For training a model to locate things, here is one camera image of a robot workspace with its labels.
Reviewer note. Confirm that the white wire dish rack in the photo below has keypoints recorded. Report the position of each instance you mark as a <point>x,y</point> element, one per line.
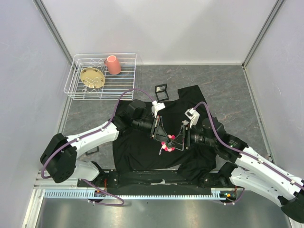
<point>114,85</point>

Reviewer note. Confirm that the pink white flower brooch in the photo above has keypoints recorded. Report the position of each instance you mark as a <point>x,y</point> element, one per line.
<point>165,145</point>

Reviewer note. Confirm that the yellow plate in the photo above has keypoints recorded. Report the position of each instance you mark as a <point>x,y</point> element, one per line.
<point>92,78</point>

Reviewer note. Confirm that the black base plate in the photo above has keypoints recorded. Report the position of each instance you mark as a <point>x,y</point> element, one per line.
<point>115,179</point>

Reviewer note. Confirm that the black open jewelry box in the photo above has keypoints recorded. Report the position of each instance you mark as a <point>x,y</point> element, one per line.
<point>161,93</point>

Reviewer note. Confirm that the pink cup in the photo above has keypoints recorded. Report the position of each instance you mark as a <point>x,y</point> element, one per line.
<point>113,65</point>

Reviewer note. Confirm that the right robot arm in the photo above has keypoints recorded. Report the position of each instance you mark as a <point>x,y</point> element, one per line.
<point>246,168</point>

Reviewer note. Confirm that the black t-shirt garment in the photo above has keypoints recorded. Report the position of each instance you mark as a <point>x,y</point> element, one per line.
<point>136,151</point>

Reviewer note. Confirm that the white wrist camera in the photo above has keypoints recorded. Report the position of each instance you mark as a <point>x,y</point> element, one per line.
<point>156,107</point>
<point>193,116</point>

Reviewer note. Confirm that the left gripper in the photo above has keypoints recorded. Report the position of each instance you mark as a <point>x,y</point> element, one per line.
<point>161,135</point>

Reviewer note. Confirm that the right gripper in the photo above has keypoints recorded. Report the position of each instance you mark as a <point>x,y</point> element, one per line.
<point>181,147</point>

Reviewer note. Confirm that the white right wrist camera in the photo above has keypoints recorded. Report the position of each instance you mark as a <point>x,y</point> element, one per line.
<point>193,116</point>

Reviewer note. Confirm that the grey cable duct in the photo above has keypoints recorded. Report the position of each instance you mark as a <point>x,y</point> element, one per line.
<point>92,194</point>

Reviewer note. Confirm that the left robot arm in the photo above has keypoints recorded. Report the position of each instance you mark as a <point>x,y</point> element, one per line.
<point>60,158</point>

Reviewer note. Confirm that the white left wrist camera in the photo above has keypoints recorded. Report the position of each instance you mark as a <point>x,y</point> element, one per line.
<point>156,107</point>

